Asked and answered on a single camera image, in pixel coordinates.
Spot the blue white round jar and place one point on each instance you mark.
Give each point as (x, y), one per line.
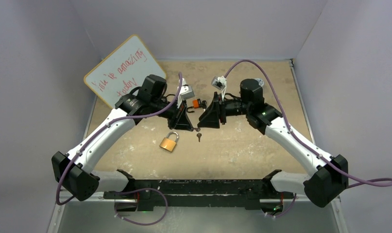
(260, 82)

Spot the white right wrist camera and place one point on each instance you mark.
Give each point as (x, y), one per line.
(220, 83)

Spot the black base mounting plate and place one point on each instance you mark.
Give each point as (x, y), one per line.
(250, 194)

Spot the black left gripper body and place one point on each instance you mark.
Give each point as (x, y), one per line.
(171, 114)

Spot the small silver keys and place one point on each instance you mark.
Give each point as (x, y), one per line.
(198, 133)

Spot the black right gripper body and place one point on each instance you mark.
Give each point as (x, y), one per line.
(231, 108)

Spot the whiteboard with red writing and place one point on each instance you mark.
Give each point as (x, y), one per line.
(122, 70)

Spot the black-headed keys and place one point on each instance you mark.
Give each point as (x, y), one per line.
(203, 105)

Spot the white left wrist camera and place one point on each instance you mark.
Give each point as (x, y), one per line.
(186, 92)

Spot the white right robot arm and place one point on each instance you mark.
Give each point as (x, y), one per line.
(324, 179)

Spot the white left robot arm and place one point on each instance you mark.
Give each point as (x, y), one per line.
(74, 170)

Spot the orange padlock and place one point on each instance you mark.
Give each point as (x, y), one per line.
(194, 105)

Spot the brass padlock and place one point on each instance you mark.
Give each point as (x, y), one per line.
(169, 142)

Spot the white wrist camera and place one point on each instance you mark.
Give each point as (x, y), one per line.
(220, 83)
(186, 92)

